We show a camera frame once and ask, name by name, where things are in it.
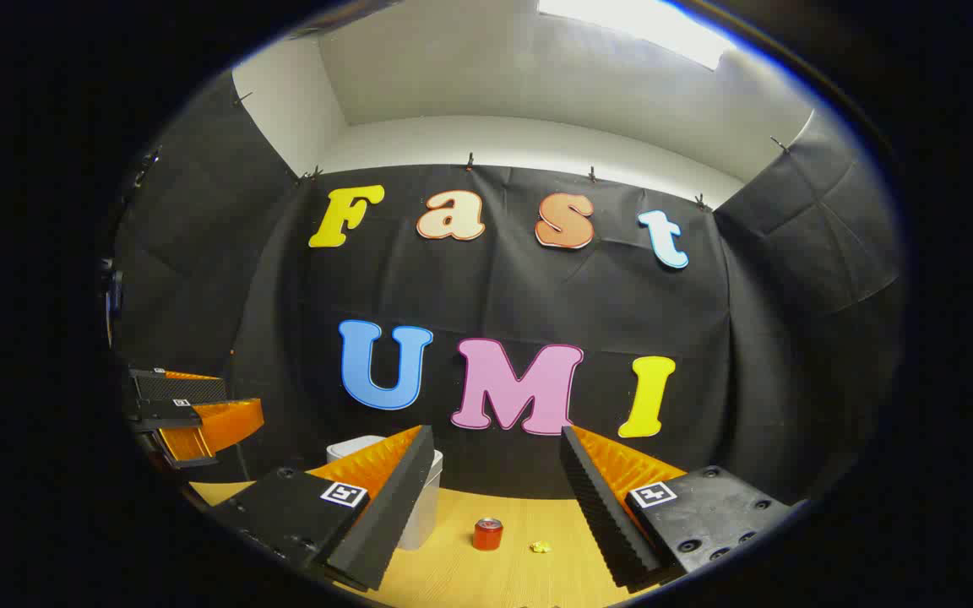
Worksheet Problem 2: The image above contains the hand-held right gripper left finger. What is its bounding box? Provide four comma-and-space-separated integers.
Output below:
215, 425, 443, 592

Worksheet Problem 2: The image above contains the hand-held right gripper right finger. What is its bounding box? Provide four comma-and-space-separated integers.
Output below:
559, 425, 796, 592

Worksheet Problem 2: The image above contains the grey desktop garbage bin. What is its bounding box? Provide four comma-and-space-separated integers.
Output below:
326, 436, 443, 551

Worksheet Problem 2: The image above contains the wooden desktop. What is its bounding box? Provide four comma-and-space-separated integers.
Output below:
189, 481, 652, 608

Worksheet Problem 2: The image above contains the black backdrop cloth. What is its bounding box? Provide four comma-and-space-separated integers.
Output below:
111, 72, 905, 508

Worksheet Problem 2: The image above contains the bright ceiling light panel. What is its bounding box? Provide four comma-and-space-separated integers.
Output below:
537, 0, 737, 70

